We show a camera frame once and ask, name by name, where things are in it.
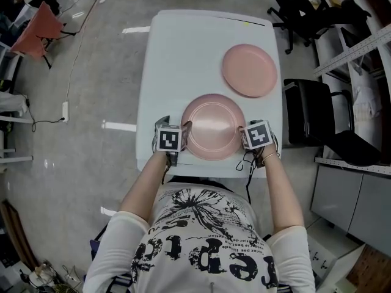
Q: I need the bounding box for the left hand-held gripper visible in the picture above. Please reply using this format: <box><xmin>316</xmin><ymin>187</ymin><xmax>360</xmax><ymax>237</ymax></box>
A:
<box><xmin>152</xmin><ymin>115</ymin><xmax>194</xmax><ymax>167</ymax></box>

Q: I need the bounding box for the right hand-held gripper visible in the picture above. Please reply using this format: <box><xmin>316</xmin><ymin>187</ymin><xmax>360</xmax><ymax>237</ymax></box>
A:
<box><xmin>239</xmin><ymin>119</ymin><xmax>279</xmax><ymax>168</ymax></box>

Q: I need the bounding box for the pink big plate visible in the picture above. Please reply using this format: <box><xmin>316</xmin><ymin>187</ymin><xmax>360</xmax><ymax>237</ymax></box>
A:
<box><xmin>221</xmin><ymin>43</ymin><xmax>279</xmax><ymax>98</ymax></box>
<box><xmin>180</xmin><ymin>93</ymin><xmax>247</xmax><ymax>161</ymax></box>

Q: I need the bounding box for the person's right forearm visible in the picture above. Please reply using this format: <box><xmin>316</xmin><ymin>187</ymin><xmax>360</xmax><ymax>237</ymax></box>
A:
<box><xmin>260</xmin><ymin>147</ymin><xmax>307</xmax><ymax>235</ymax></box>

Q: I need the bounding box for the person's left forearm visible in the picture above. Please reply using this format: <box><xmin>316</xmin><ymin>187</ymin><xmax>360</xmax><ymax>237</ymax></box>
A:
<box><xmin>118</xmin><ymin>150</ymin><xmax>169</xmax><ymax>225</ymax></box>

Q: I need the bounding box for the white folding table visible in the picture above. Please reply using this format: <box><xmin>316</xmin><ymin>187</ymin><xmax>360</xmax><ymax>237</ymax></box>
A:
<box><xmin>136</xmin><ymin>9</ymin><xmax>283</xmax><ymax>179</ymax></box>

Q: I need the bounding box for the grey cabinet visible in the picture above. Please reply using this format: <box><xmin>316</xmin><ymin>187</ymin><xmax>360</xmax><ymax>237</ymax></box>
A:
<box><xmin>310</xmin><ymin>163</ymin><xmax>391</xmax><ymax>250</ymax></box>

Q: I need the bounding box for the white metal shelf rack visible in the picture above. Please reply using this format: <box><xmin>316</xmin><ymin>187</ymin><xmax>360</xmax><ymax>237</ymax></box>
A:
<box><xmin>313</xmin><ymin>0</ymin><xmax>391</xmax><ymax>176</ymax></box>

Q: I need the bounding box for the person's white printed shirt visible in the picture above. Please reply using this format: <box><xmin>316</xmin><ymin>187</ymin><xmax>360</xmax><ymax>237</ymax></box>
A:
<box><xmin>82</xmin><ymin>181</ymin><xmax>318</xmax><ymax>293</ymax></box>

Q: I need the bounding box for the black office chair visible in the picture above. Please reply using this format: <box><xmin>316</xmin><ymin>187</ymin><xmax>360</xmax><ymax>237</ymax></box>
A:
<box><xmin>267</xmin><ymin>0</ymin><xmax>373</xmax><ymax>55</ymax></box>

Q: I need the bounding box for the black cloth stand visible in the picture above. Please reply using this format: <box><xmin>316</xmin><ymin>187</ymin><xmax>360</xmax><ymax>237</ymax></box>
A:
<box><xmin>36</xmin><ymin>26</ymin><xmax>77</xmax><ymax>70</ymax></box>

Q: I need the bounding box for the blue chair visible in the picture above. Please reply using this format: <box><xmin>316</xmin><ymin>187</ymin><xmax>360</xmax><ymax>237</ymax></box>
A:
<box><xmin>89</xmin><ymin>224</ymin><xmax>137</xmax><ymax>293</ymax></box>

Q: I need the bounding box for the white desk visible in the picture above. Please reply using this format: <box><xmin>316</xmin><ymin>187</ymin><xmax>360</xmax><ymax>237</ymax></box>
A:
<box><xmin>0</xmin><ymin>111</ymin><xmax>34</xmax><ymax>164</ymax></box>

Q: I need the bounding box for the salmon pink chair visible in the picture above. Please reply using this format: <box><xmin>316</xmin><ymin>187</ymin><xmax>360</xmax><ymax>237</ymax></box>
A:
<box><xmin>10</xmin><ymin>1</ymin><xmax>65</xmax><ymax>61</ymax></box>

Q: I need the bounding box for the brown wooden board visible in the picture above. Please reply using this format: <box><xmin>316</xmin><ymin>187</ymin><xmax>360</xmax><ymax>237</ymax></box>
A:
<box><xmin>0</xmin><ymin>199</ymin><xmax>40</xmax><ymax>271</ymax></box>

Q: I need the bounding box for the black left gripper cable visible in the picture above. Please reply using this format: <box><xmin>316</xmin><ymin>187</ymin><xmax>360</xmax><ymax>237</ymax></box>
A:
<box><xmin>161</xmin><ymin>151</ymin><xmax>172</xmax><ymax>186</ymax></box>

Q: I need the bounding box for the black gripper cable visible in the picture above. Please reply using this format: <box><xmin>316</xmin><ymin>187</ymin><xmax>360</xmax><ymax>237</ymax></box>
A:
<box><xmin>161</xmin><ymin>151</ymin><xmax>172</xmax><ymax>186</ymax></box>
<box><xmin>236</xmin><ymin>150</ymin><xmax>261</xmax><ymax>206</ymax></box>

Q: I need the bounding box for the black metal-frame chair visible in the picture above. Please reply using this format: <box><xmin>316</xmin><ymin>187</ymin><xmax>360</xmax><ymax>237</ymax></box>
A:
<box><xmin>282</xmin><ymin>78</ymin><xmax>382</xmax><ymax>167</ymax></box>

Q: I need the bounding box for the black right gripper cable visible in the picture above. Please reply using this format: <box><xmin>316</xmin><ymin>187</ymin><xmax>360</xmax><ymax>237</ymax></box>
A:
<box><xmin>236</xmin><ymin>150</ymin><xmax>261</xmax><ymax>206</ymax></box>

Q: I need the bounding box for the black power cable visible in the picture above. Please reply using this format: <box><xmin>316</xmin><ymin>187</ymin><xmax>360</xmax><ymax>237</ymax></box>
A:
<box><xmin>23</xmin><ymin>95</ymin><xmax>65</xmax><ymax>132</ymax></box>

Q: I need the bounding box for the white cabinet with handles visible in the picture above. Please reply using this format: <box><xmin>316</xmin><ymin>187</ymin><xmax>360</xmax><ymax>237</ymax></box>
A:
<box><xmin>307</xmin><ymin>233</ymin><xmax>367</xmax><ymax>293</ymax></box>

